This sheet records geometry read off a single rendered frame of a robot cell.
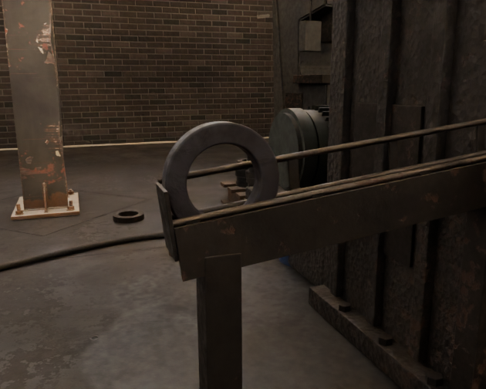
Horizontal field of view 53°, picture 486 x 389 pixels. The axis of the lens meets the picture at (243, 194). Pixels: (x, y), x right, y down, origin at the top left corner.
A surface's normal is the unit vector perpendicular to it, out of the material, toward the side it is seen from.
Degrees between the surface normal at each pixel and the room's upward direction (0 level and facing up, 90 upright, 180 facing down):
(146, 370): 0
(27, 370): 0
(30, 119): 90
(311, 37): 90
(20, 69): 90
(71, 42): 90
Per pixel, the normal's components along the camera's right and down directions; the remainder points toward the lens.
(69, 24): 0.33, 0.21
